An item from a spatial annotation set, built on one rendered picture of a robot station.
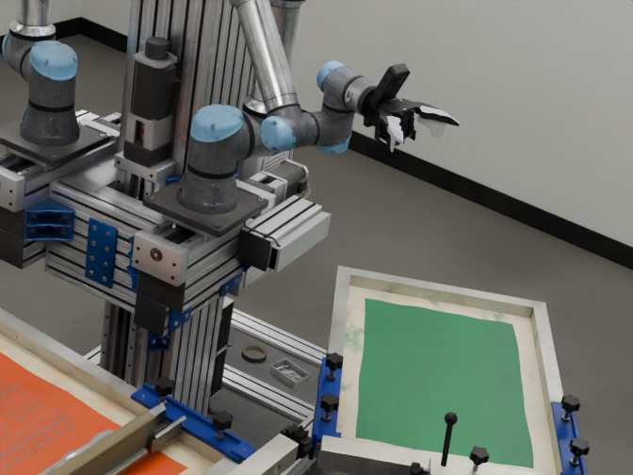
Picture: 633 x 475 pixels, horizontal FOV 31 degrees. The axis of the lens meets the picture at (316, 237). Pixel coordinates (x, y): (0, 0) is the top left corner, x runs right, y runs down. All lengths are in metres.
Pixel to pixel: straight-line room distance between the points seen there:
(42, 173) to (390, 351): 0.99
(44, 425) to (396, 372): 0.86
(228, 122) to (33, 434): 0.82
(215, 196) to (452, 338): 0.75
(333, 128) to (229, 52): 0.51
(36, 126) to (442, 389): 1.21
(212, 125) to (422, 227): 3.09
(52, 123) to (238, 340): 1.47
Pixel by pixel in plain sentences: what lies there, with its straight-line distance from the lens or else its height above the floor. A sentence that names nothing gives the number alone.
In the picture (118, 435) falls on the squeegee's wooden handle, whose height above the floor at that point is 1.06.
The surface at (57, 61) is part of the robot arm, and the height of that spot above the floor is 1.48.
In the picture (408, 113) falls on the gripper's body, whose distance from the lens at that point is 2.39.
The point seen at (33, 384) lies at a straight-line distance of 2.64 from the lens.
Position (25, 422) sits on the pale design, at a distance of 2.54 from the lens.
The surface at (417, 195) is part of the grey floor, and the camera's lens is 5.98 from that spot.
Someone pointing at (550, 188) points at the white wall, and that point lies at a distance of 5.85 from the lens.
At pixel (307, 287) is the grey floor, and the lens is 4.97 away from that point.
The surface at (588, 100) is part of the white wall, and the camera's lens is 5.66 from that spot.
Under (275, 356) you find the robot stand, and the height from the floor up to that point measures 0.21.
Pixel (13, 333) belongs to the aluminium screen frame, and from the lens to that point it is 2.76.
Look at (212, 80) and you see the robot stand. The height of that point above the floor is 1.49.
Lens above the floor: 2.54
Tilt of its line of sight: 28 degrees down
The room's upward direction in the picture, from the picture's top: 11 degrees clockwise
